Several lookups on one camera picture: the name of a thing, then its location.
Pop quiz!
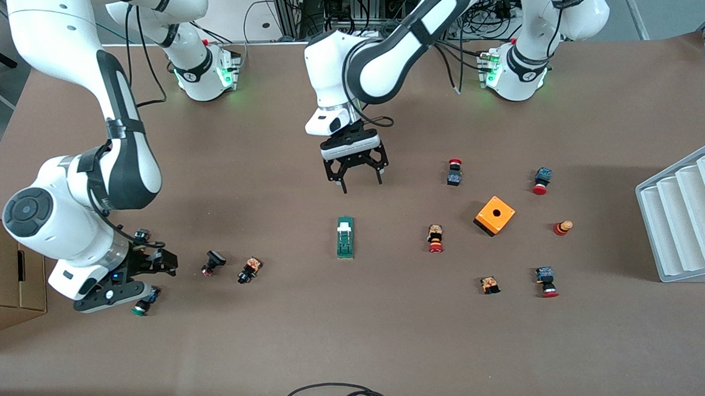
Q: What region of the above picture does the orange button enclosure box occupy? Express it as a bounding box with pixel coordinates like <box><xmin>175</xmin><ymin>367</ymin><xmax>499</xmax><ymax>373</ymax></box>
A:
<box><xmin>473</xmin><ymin>195</ymin><xmax>516</xmax><ymax>238</ymax></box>

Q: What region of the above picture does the green rail clip part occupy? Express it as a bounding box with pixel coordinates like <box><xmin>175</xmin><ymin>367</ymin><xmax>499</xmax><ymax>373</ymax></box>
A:
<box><xmin>335</xmin><ymin>216</ymin><xmax>356</xmax><ymax>260</ymax></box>

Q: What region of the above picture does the black flat rectangular pushbutton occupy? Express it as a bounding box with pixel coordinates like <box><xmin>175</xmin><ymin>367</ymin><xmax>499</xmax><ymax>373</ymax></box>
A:
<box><xmin>201</xmin><ymin>250</ymin><xmax>227</xmax><ymax>277</ymax></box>

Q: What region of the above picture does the equipment rack with cables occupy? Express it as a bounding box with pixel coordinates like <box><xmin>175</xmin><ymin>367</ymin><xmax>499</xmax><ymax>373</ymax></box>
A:
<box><xmin>268</xmin><ymin>0</ymin><xmax>421</xmax><ymax>46</ymax></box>

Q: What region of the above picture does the brown cardboard box with slots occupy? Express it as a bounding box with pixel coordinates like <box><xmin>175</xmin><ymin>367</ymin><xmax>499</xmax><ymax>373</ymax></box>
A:
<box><xmin>0</xmin><ymin>211</ymin><xmax>51</xmax><ymax>343</ymax></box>

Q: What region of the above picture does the red mushroom button blue block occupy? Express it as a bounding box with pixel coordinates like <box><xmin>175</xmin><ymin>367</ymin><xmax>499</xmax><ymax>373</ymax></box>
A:
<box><xmin>534</xmin><ymin>266</ymin><xmax>561</xmax><ymax>299</ymax></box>
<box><xmin>532</xmin><ymin>167</ymin><xmax>552</xmax><ymax>196</ymax></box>

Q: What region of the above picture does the white stepped plastic rack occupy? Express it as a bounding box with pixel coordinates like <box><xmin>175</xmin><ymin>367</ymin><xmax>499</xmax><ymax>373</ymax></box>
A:
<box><xmin>632</xmin><ymin>136</ymin><xmax>705</xmax><ymax>285</ymax></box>

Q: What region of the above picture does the green mushroom pushbutton switch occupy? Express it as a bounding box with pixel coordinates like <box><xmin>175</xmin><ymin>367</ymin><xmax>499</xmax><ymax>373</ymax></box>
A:
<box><xmin>131</xmin><ymin>285</ymin><xmax>161</xmax><ymax>318</ymax></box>

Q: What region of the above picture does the black cable white tip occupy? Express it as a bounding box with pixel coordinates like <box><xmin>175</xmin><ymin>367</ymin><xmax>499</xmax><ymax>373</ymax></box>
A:
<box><xmin>432</xmin><ymin>42</ymin><xmax>471</xmax><ymax>97</ymax></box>

